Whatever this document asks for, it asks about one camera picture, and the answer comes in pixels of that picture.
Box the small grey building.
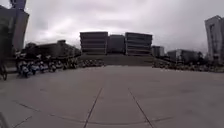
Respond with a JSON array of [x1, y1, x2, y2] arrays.
[[151, 45, 166, 58]]

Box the low grey building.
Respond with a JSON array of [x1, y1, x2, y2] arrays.
[[166, 48, 200, 63]]

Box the large striped grey building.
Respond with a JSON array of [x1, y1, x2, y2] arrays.
[[79, 31, 154, 57]]

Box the tall grey building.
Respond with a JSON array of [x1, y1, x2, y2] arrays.
[[0, 0, 30, 59]]

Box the tall pale building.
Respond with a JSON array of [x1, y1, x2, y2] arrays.
[[204, 14, 224, 64]]

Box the row of parked bicycles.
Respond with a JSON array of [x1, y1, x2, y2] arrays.
[[151, 60, 224, 74], [0, 56, 106, 81]]

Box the wide grey stairs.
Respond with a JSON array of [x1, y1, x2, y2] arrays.
[[79, 54, 168, 67]]

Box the low dark building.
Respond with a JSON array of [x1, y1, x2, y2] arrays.
[[21, 39, 82, 61]]

